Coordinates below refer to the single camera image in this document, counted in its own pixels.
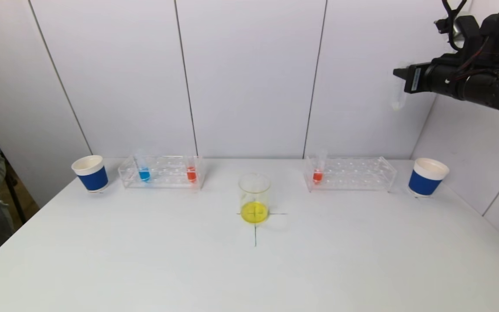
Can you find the test tube with yellow pigment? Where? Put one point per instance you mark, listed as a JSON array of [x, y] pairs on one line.
[[399, 97]]

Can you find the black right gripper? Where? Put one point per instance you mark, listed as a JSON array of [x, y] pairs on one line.
[[415, 78]]

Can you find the black stand leg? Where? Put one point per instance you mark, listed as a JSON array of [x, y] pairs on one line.
[[15, 197]]

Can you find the test tube with red pigment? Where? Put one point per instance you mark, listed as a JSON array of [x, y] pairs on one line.
[[191, 174], [317, 177]]

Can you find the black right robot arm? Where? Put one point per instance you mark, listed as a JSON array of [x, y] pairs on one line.
[[483, 82]]

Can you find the clear glass beaker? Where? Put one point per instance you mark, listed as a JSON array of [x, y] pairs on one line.
[[254, 211]]

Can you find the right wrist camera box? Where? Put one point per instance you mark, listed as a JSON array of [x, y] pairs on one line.
[[466, 34]]

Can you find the test tube with blue pigment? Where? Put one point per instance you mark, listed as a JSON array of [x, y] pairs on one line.
[[144, 175]]

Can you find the blue paper cup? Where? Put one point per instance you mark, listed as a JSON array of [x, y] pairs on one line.
[[93, 178], [423, 183]]

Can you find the clear acrylic test tube rack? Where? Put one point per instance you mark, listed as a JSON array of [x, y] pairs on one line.
[[353, 178], [167, 177]]

